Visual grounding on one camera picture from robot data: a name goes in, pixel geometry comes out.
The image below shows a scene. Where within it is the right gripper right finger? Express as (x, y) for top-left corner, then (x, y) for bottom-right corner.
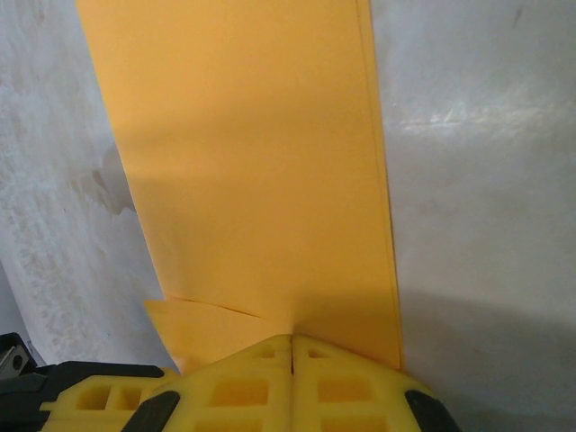
(292, 336), (454, 432)

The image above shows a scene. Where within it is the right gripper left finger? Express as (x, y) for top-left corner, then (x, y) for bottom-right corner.
(128, 333), (293, 432)

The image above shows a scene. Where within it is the orange paper sheet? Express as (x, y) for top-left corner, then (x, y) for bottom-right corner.
(75, 0), (406, 375)

